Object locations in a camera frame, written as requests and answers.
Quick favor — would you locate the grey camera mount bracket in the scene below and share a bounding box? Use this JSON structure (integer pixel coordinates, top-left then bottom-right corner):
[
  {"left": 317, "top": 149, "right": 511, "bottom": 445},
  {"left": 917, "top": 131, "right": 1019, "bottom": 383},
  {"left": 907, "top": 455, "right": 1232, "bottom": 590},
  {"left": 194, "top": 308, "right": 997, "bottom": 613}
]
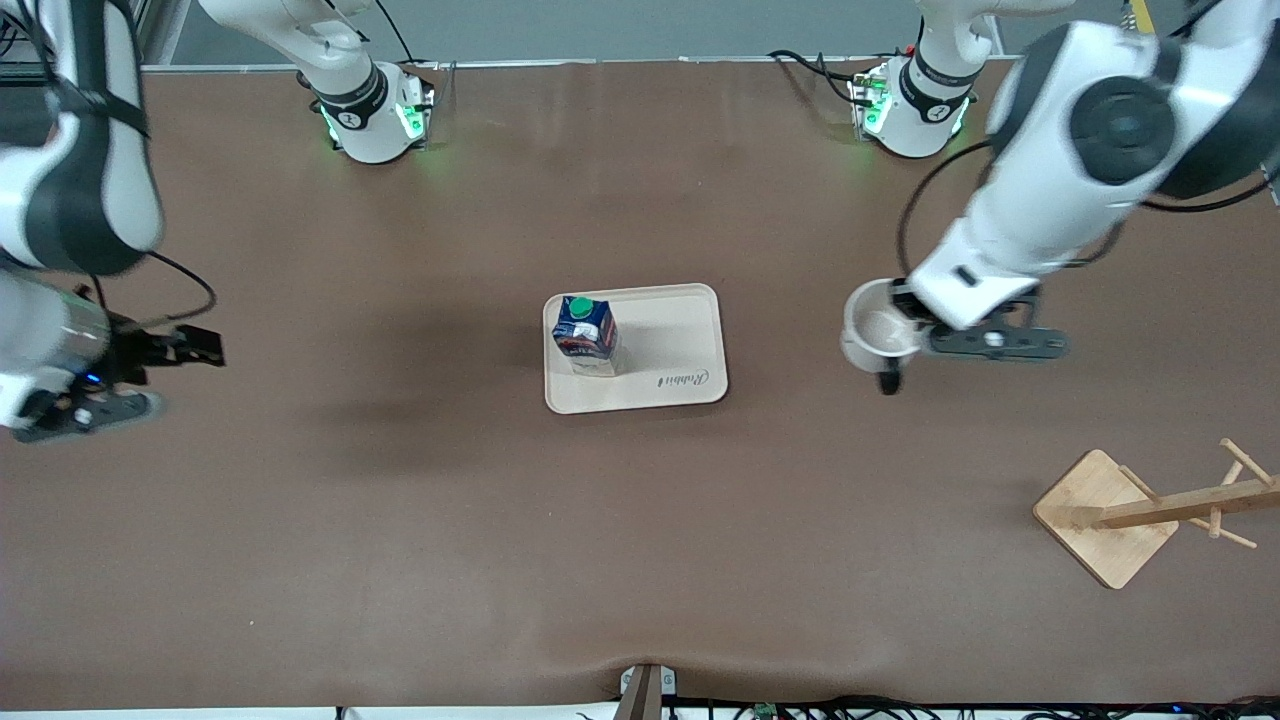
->
[{"left": 619, "top": 662, "right": 679, "bottom": 720}]

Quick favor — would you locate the brown table cover mat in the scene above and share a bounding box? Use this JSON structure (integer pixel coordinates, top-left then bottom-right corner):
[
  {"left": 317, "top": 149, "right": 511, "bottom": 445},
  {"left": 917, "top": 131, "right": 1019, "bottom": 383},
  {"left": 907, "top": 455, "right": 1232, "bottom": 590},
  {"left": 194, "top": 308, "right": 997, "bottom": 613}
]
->
[{"left": 0, "top": 58, "right": 1280, "bottom": 713}]

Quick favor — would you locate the wooden cup rack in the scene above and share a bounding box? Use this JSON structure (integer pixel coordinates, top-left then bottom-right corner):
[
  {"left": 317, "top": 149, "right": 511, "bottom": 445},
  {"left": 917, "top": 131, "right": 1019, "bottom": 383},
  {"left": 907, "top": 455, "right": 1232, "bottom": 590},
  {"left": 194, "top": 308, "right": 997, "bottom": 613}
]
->
[{"left": 1032, "top": 438, "right": 1280, "bottom": 591}]

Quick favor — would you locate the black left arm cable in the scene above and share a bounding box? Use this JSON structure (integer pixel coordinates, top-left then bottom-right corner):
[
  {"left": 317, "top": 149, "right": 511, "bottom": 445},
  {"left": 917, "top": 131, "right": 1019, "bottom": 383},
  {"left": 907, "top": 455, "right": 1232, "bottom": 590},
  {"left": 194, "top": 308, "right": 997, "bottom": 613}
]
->
[{"left": 896, "top": 138, "right": 1280, "bottom": 283}]

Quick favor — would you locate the blue milk carton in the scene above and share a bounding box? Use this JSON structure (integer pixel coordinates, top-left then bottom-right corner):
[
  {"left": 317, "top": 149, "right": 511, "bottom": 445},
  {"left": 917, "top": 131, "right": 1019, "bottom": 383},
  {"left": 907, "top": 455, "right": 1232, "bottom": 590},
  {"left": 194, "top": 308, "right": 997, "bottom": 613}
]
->
[{"left": 552, "top": 294, "right": 620, "bottom": 378}]

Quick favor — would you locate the black base cable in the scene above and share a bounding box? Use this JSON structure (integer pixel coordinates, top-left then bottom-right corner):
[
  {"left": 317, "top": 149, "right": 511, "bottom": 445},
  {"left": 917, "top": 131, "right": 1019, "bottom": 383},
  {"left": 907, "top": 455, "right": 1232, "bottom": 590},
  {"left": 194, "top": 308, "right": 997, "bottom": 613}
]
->
[
  {"left": 767, "top": 48, "right": 866, "bottom": 105},
  {"left": 373, "top": 0, "right": 458, "bottom": 106}
]

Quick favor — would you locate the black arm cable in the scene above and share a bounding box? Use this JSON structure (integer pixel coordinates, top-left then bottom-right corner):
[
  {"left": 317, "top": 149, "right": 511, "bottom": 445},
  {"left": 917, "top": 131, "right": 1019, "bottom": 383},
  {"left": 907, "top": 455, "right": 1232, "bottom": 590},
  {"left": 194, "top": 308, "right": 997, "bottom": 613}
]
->
[
  {"left": 90, "top": 250, "right": 219, "bottom": 329},
  {"left": 896, "top": 138, "right": 1280, "bottom": 283}
]

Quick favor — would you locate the white cup black handle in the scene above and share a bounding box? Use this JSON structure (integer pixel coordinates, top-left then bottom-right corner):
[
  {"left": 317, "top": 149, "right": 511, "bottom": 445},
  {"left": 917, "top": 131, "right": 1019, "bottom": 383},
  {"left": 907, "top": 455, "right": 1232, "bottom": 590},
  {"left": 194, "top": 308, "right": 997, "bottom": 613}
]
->
[{"left": 840, "top": 278, "right": 927, "bottom": 397}]

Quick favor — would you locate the black left base cable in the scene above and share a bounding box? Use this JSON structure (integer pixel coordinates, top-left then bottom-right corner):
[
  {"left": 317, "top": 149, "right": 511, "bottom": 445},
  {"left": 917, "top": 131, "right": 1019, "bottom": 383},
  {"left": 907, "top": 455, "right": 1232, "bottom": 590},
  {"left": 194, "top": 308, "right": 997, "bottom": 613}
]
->
[{"left": 767, "top": 48, "right": 866, "bottom": 105}]

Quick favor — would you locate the cream plastic tray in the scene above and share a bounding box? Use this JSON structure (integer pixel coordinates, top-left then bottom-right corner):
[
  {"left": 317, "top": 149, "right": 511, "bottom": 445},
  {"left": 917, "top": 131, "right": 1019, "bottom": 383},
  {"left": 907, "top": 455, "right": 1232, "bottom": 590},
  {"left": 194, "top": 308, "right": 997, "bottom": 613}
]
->
[{"left": 543, "top": 283, "right": 730, "bottom": 416}]

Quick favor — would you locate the black right base cable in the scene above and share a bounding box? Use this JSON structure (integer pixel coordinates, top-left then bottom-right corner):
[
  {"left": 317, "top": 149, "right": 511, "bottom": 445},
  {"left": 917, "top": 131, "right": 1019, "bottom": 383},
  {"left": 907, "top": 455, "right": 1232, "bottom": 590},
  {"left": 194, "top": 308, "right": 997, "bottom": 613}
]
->
[{"left": 373, "top": 0, "right": 458, "bottom": 106}]

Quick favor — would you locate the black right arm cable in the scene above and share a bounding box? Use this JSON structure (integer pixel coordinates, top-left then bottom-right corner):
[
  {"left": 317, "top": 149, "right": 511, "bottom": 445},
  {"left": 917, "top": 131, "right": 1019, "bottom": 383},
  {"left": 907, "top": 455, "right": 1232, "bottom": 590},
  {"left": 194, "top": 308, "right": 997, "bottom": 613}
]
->
[{"left": 90, "top": 250, "right": 219, "bottom": 329}]

